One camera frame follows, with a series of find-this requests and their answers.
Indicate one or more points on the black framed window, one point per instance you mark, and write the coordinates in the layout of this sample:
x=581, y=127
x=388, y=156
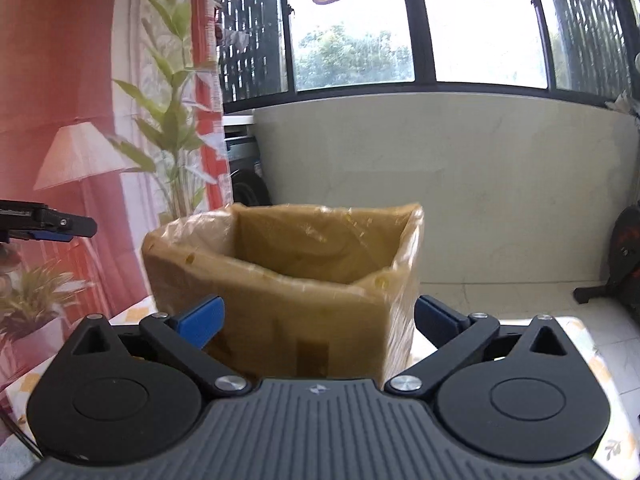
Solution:
x=425, y=35

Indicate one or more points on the grey washing machine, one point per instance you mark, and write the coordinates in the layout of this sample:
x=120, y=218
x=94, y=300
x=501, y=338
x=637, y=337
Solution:
x=245, y=160

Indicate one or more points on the checked floral tablecloth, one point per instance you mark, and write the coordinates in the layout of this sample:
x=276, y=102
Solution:
x=615, y=385

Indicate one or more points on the black perforated window screen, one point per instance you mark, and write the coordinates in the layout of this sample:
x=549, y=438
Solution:
x=585, y=30
x=250, y=25

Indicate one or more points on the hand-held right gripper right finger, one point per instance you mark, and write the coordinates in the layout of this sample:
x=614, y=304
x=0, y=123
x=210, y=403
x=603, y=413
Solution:
x=435, y=317

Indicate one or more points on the black exercise bike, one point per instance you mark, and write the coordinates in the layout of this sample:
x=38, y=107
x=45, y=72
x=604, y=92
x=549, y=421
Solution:
x=625, y=260

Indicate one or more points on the plastic-wrapped cardboard box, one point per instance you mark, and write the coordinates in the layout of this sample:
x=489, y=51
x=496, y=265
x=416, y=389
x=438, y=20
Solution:
x=300, y=310

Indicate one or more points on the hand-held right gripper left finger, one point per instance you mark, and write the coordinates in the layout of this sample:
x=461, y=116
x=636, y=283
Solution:
x=200, y=320

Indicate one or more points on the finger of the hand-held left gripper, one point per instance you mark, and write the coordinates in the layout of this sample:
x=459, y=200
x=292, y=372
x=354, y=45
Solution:
x=50, y=235

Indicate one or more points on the red plant print curtain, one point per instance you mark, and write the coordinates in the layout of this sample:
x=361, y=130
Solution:
x=75, y=60

